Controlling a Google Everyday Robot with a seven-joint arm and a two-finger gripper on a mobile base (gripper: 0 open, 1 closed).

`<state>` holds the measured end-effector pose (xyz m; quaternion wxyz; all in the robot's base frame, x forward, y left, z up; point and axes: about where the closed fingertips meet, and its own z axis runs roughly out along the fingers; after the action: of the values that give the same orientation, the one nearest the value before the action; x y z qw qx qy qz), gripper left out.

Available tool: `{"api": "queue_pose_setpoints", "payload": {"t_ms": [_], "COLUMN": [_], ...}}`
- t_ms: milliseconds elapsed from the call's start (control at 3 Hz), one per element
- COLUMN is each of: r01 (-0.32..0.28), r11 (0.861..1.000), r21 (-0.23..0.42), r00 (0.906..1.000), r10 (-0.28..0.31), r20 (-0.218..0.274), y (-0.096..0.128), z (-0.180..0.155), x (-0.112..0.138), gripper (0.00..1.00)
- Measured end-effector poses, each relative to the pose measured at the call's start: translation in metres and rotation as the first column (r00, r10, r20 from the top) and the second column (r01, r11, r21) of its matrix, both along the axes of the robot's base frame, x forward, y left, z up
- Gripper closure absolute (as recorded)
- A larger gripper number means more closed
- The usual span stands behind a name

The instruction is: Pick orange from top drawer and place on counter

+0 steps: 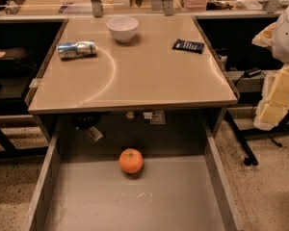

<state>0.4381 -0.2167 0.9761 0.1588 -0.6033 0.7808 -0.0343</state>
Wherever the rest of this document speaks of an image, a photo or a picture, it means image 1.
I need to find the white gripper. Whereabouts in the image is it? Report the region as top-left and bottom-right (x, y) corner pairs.
(251, 6), (289, 131)

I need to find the orange fruit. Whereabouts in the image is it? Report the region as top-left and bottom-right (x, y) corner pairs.
(118, 148), (144, 174)

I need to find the beige counter cabinet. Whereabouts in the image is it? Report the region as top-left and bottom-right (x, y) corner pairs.
(24, 14), (241, 142)

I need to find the open grey metal drawer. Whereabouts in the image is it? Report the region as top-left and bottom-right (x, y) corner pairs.
(22, 112), (244, 231)

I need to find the black power adapter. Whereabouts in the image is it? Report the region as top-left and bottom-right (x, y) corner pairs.
(244, 67), (261, 78)

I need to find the white ceramic bowl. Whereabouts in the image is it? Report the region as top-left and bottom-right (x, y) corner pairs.
(107, 16), (139, 42)

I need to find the crushed blue silver can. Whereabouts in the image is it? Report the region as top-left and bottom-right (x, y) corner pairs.
(57, 40), (97, 60)

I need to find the black desk left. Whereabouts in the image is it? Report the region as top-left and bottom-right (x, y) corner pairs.
(0, 19), (66, 162)

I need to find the black desk frame right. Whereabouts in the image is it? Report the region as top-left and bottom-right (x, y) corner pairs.
(224, 111), (289, 166)

